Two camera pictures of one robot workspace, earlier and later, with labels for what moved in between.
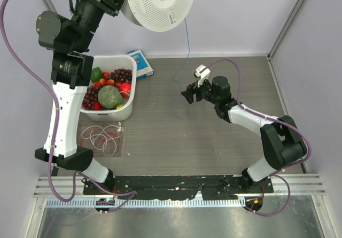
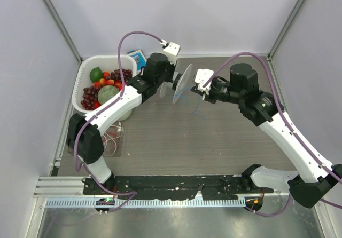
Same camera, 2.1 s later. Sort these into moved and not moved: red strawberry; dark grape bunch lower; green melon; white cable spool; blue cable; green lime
Moved: blue cable; white cable spool
Not moved: red strawberry; dark grape bunch lower; green melon; green lime
